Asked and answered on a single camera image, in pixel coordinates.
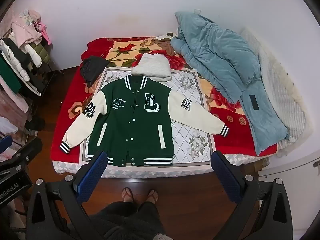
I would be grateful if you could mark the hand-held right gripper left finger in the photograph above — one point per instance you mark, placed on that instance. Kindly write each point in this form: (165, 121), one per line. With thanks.
(90, 177)

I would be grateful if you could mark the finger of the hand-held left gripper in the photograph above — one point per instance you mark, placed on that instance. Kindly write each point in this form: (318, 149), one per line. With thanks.
(28, 148)
(5, 143)

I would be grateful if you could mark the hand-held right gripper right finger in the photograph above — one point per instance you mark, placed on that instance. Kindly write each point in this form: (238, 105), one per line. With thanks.
(226, 177)

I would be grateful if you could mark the green and cream varsity jacket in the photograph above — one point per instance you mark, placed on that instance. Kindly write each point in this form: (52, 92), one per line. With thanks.
(130, 120)

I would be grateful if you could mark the black metal clothes rack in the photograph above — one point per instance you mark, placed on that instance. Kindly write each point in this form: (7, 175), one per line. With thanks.
(51, 73)

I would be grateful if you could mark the pile of assorted clothes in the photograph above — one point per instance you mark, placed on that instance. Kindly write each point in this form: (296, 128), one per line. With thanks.
(22, 45)

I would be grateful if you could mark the person's left foot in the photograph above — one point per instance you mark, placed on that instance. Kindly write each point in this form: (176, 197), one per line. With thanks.
(127, 195)

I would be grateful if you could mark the person's foot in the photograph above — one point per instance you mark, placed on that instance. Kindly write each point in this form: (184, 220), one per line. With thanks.
(127, 195)
(152, 196)

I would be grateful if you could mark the person's black pants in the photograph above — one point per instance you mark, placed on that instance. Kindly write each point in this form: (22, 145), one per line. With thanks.
(125, 220)

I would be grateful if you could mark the white quilted floral mat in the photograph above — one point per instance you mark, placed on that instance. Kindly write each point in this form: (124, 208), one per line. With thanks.
(186, 132)

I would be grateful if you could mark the person's right foot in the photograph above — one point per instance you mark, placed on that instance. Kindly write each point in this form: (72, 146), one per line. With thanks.
(152, 196)

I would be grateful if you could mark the black phone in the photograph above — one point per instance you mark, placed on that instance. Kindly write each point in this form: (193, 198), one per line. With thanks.
(254, 102)

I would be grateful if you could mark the grey fuzzy cloth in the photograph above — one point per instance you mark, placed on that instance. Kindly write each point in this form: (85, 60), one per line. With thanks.
(162, 237)

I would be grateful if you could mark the white textured bedding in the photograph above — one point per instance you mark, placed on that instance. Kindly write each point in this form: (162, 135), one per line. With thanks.
(282, 92)

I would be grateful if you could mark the black garment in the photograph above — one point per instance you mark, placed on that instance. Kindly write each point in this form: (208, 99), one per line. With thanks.
(92, 68)

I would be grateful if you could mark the pink hanger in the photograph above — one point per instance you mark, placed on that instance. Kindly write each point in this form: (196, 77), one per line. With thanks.
(46, 34)

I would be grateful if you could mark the blue quilted comforter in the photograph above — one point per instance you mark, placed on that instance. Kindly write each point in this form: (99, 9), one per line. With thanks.
(212, 55)

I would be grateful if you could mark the white fluffy folded garment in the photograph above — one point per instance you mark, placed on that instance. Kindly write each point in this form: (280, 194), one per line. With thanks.
(151, 66)

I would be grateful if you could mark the white wall socket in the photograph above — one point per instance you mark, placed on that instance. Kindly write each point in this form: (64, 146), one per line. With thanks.
(197, 10)

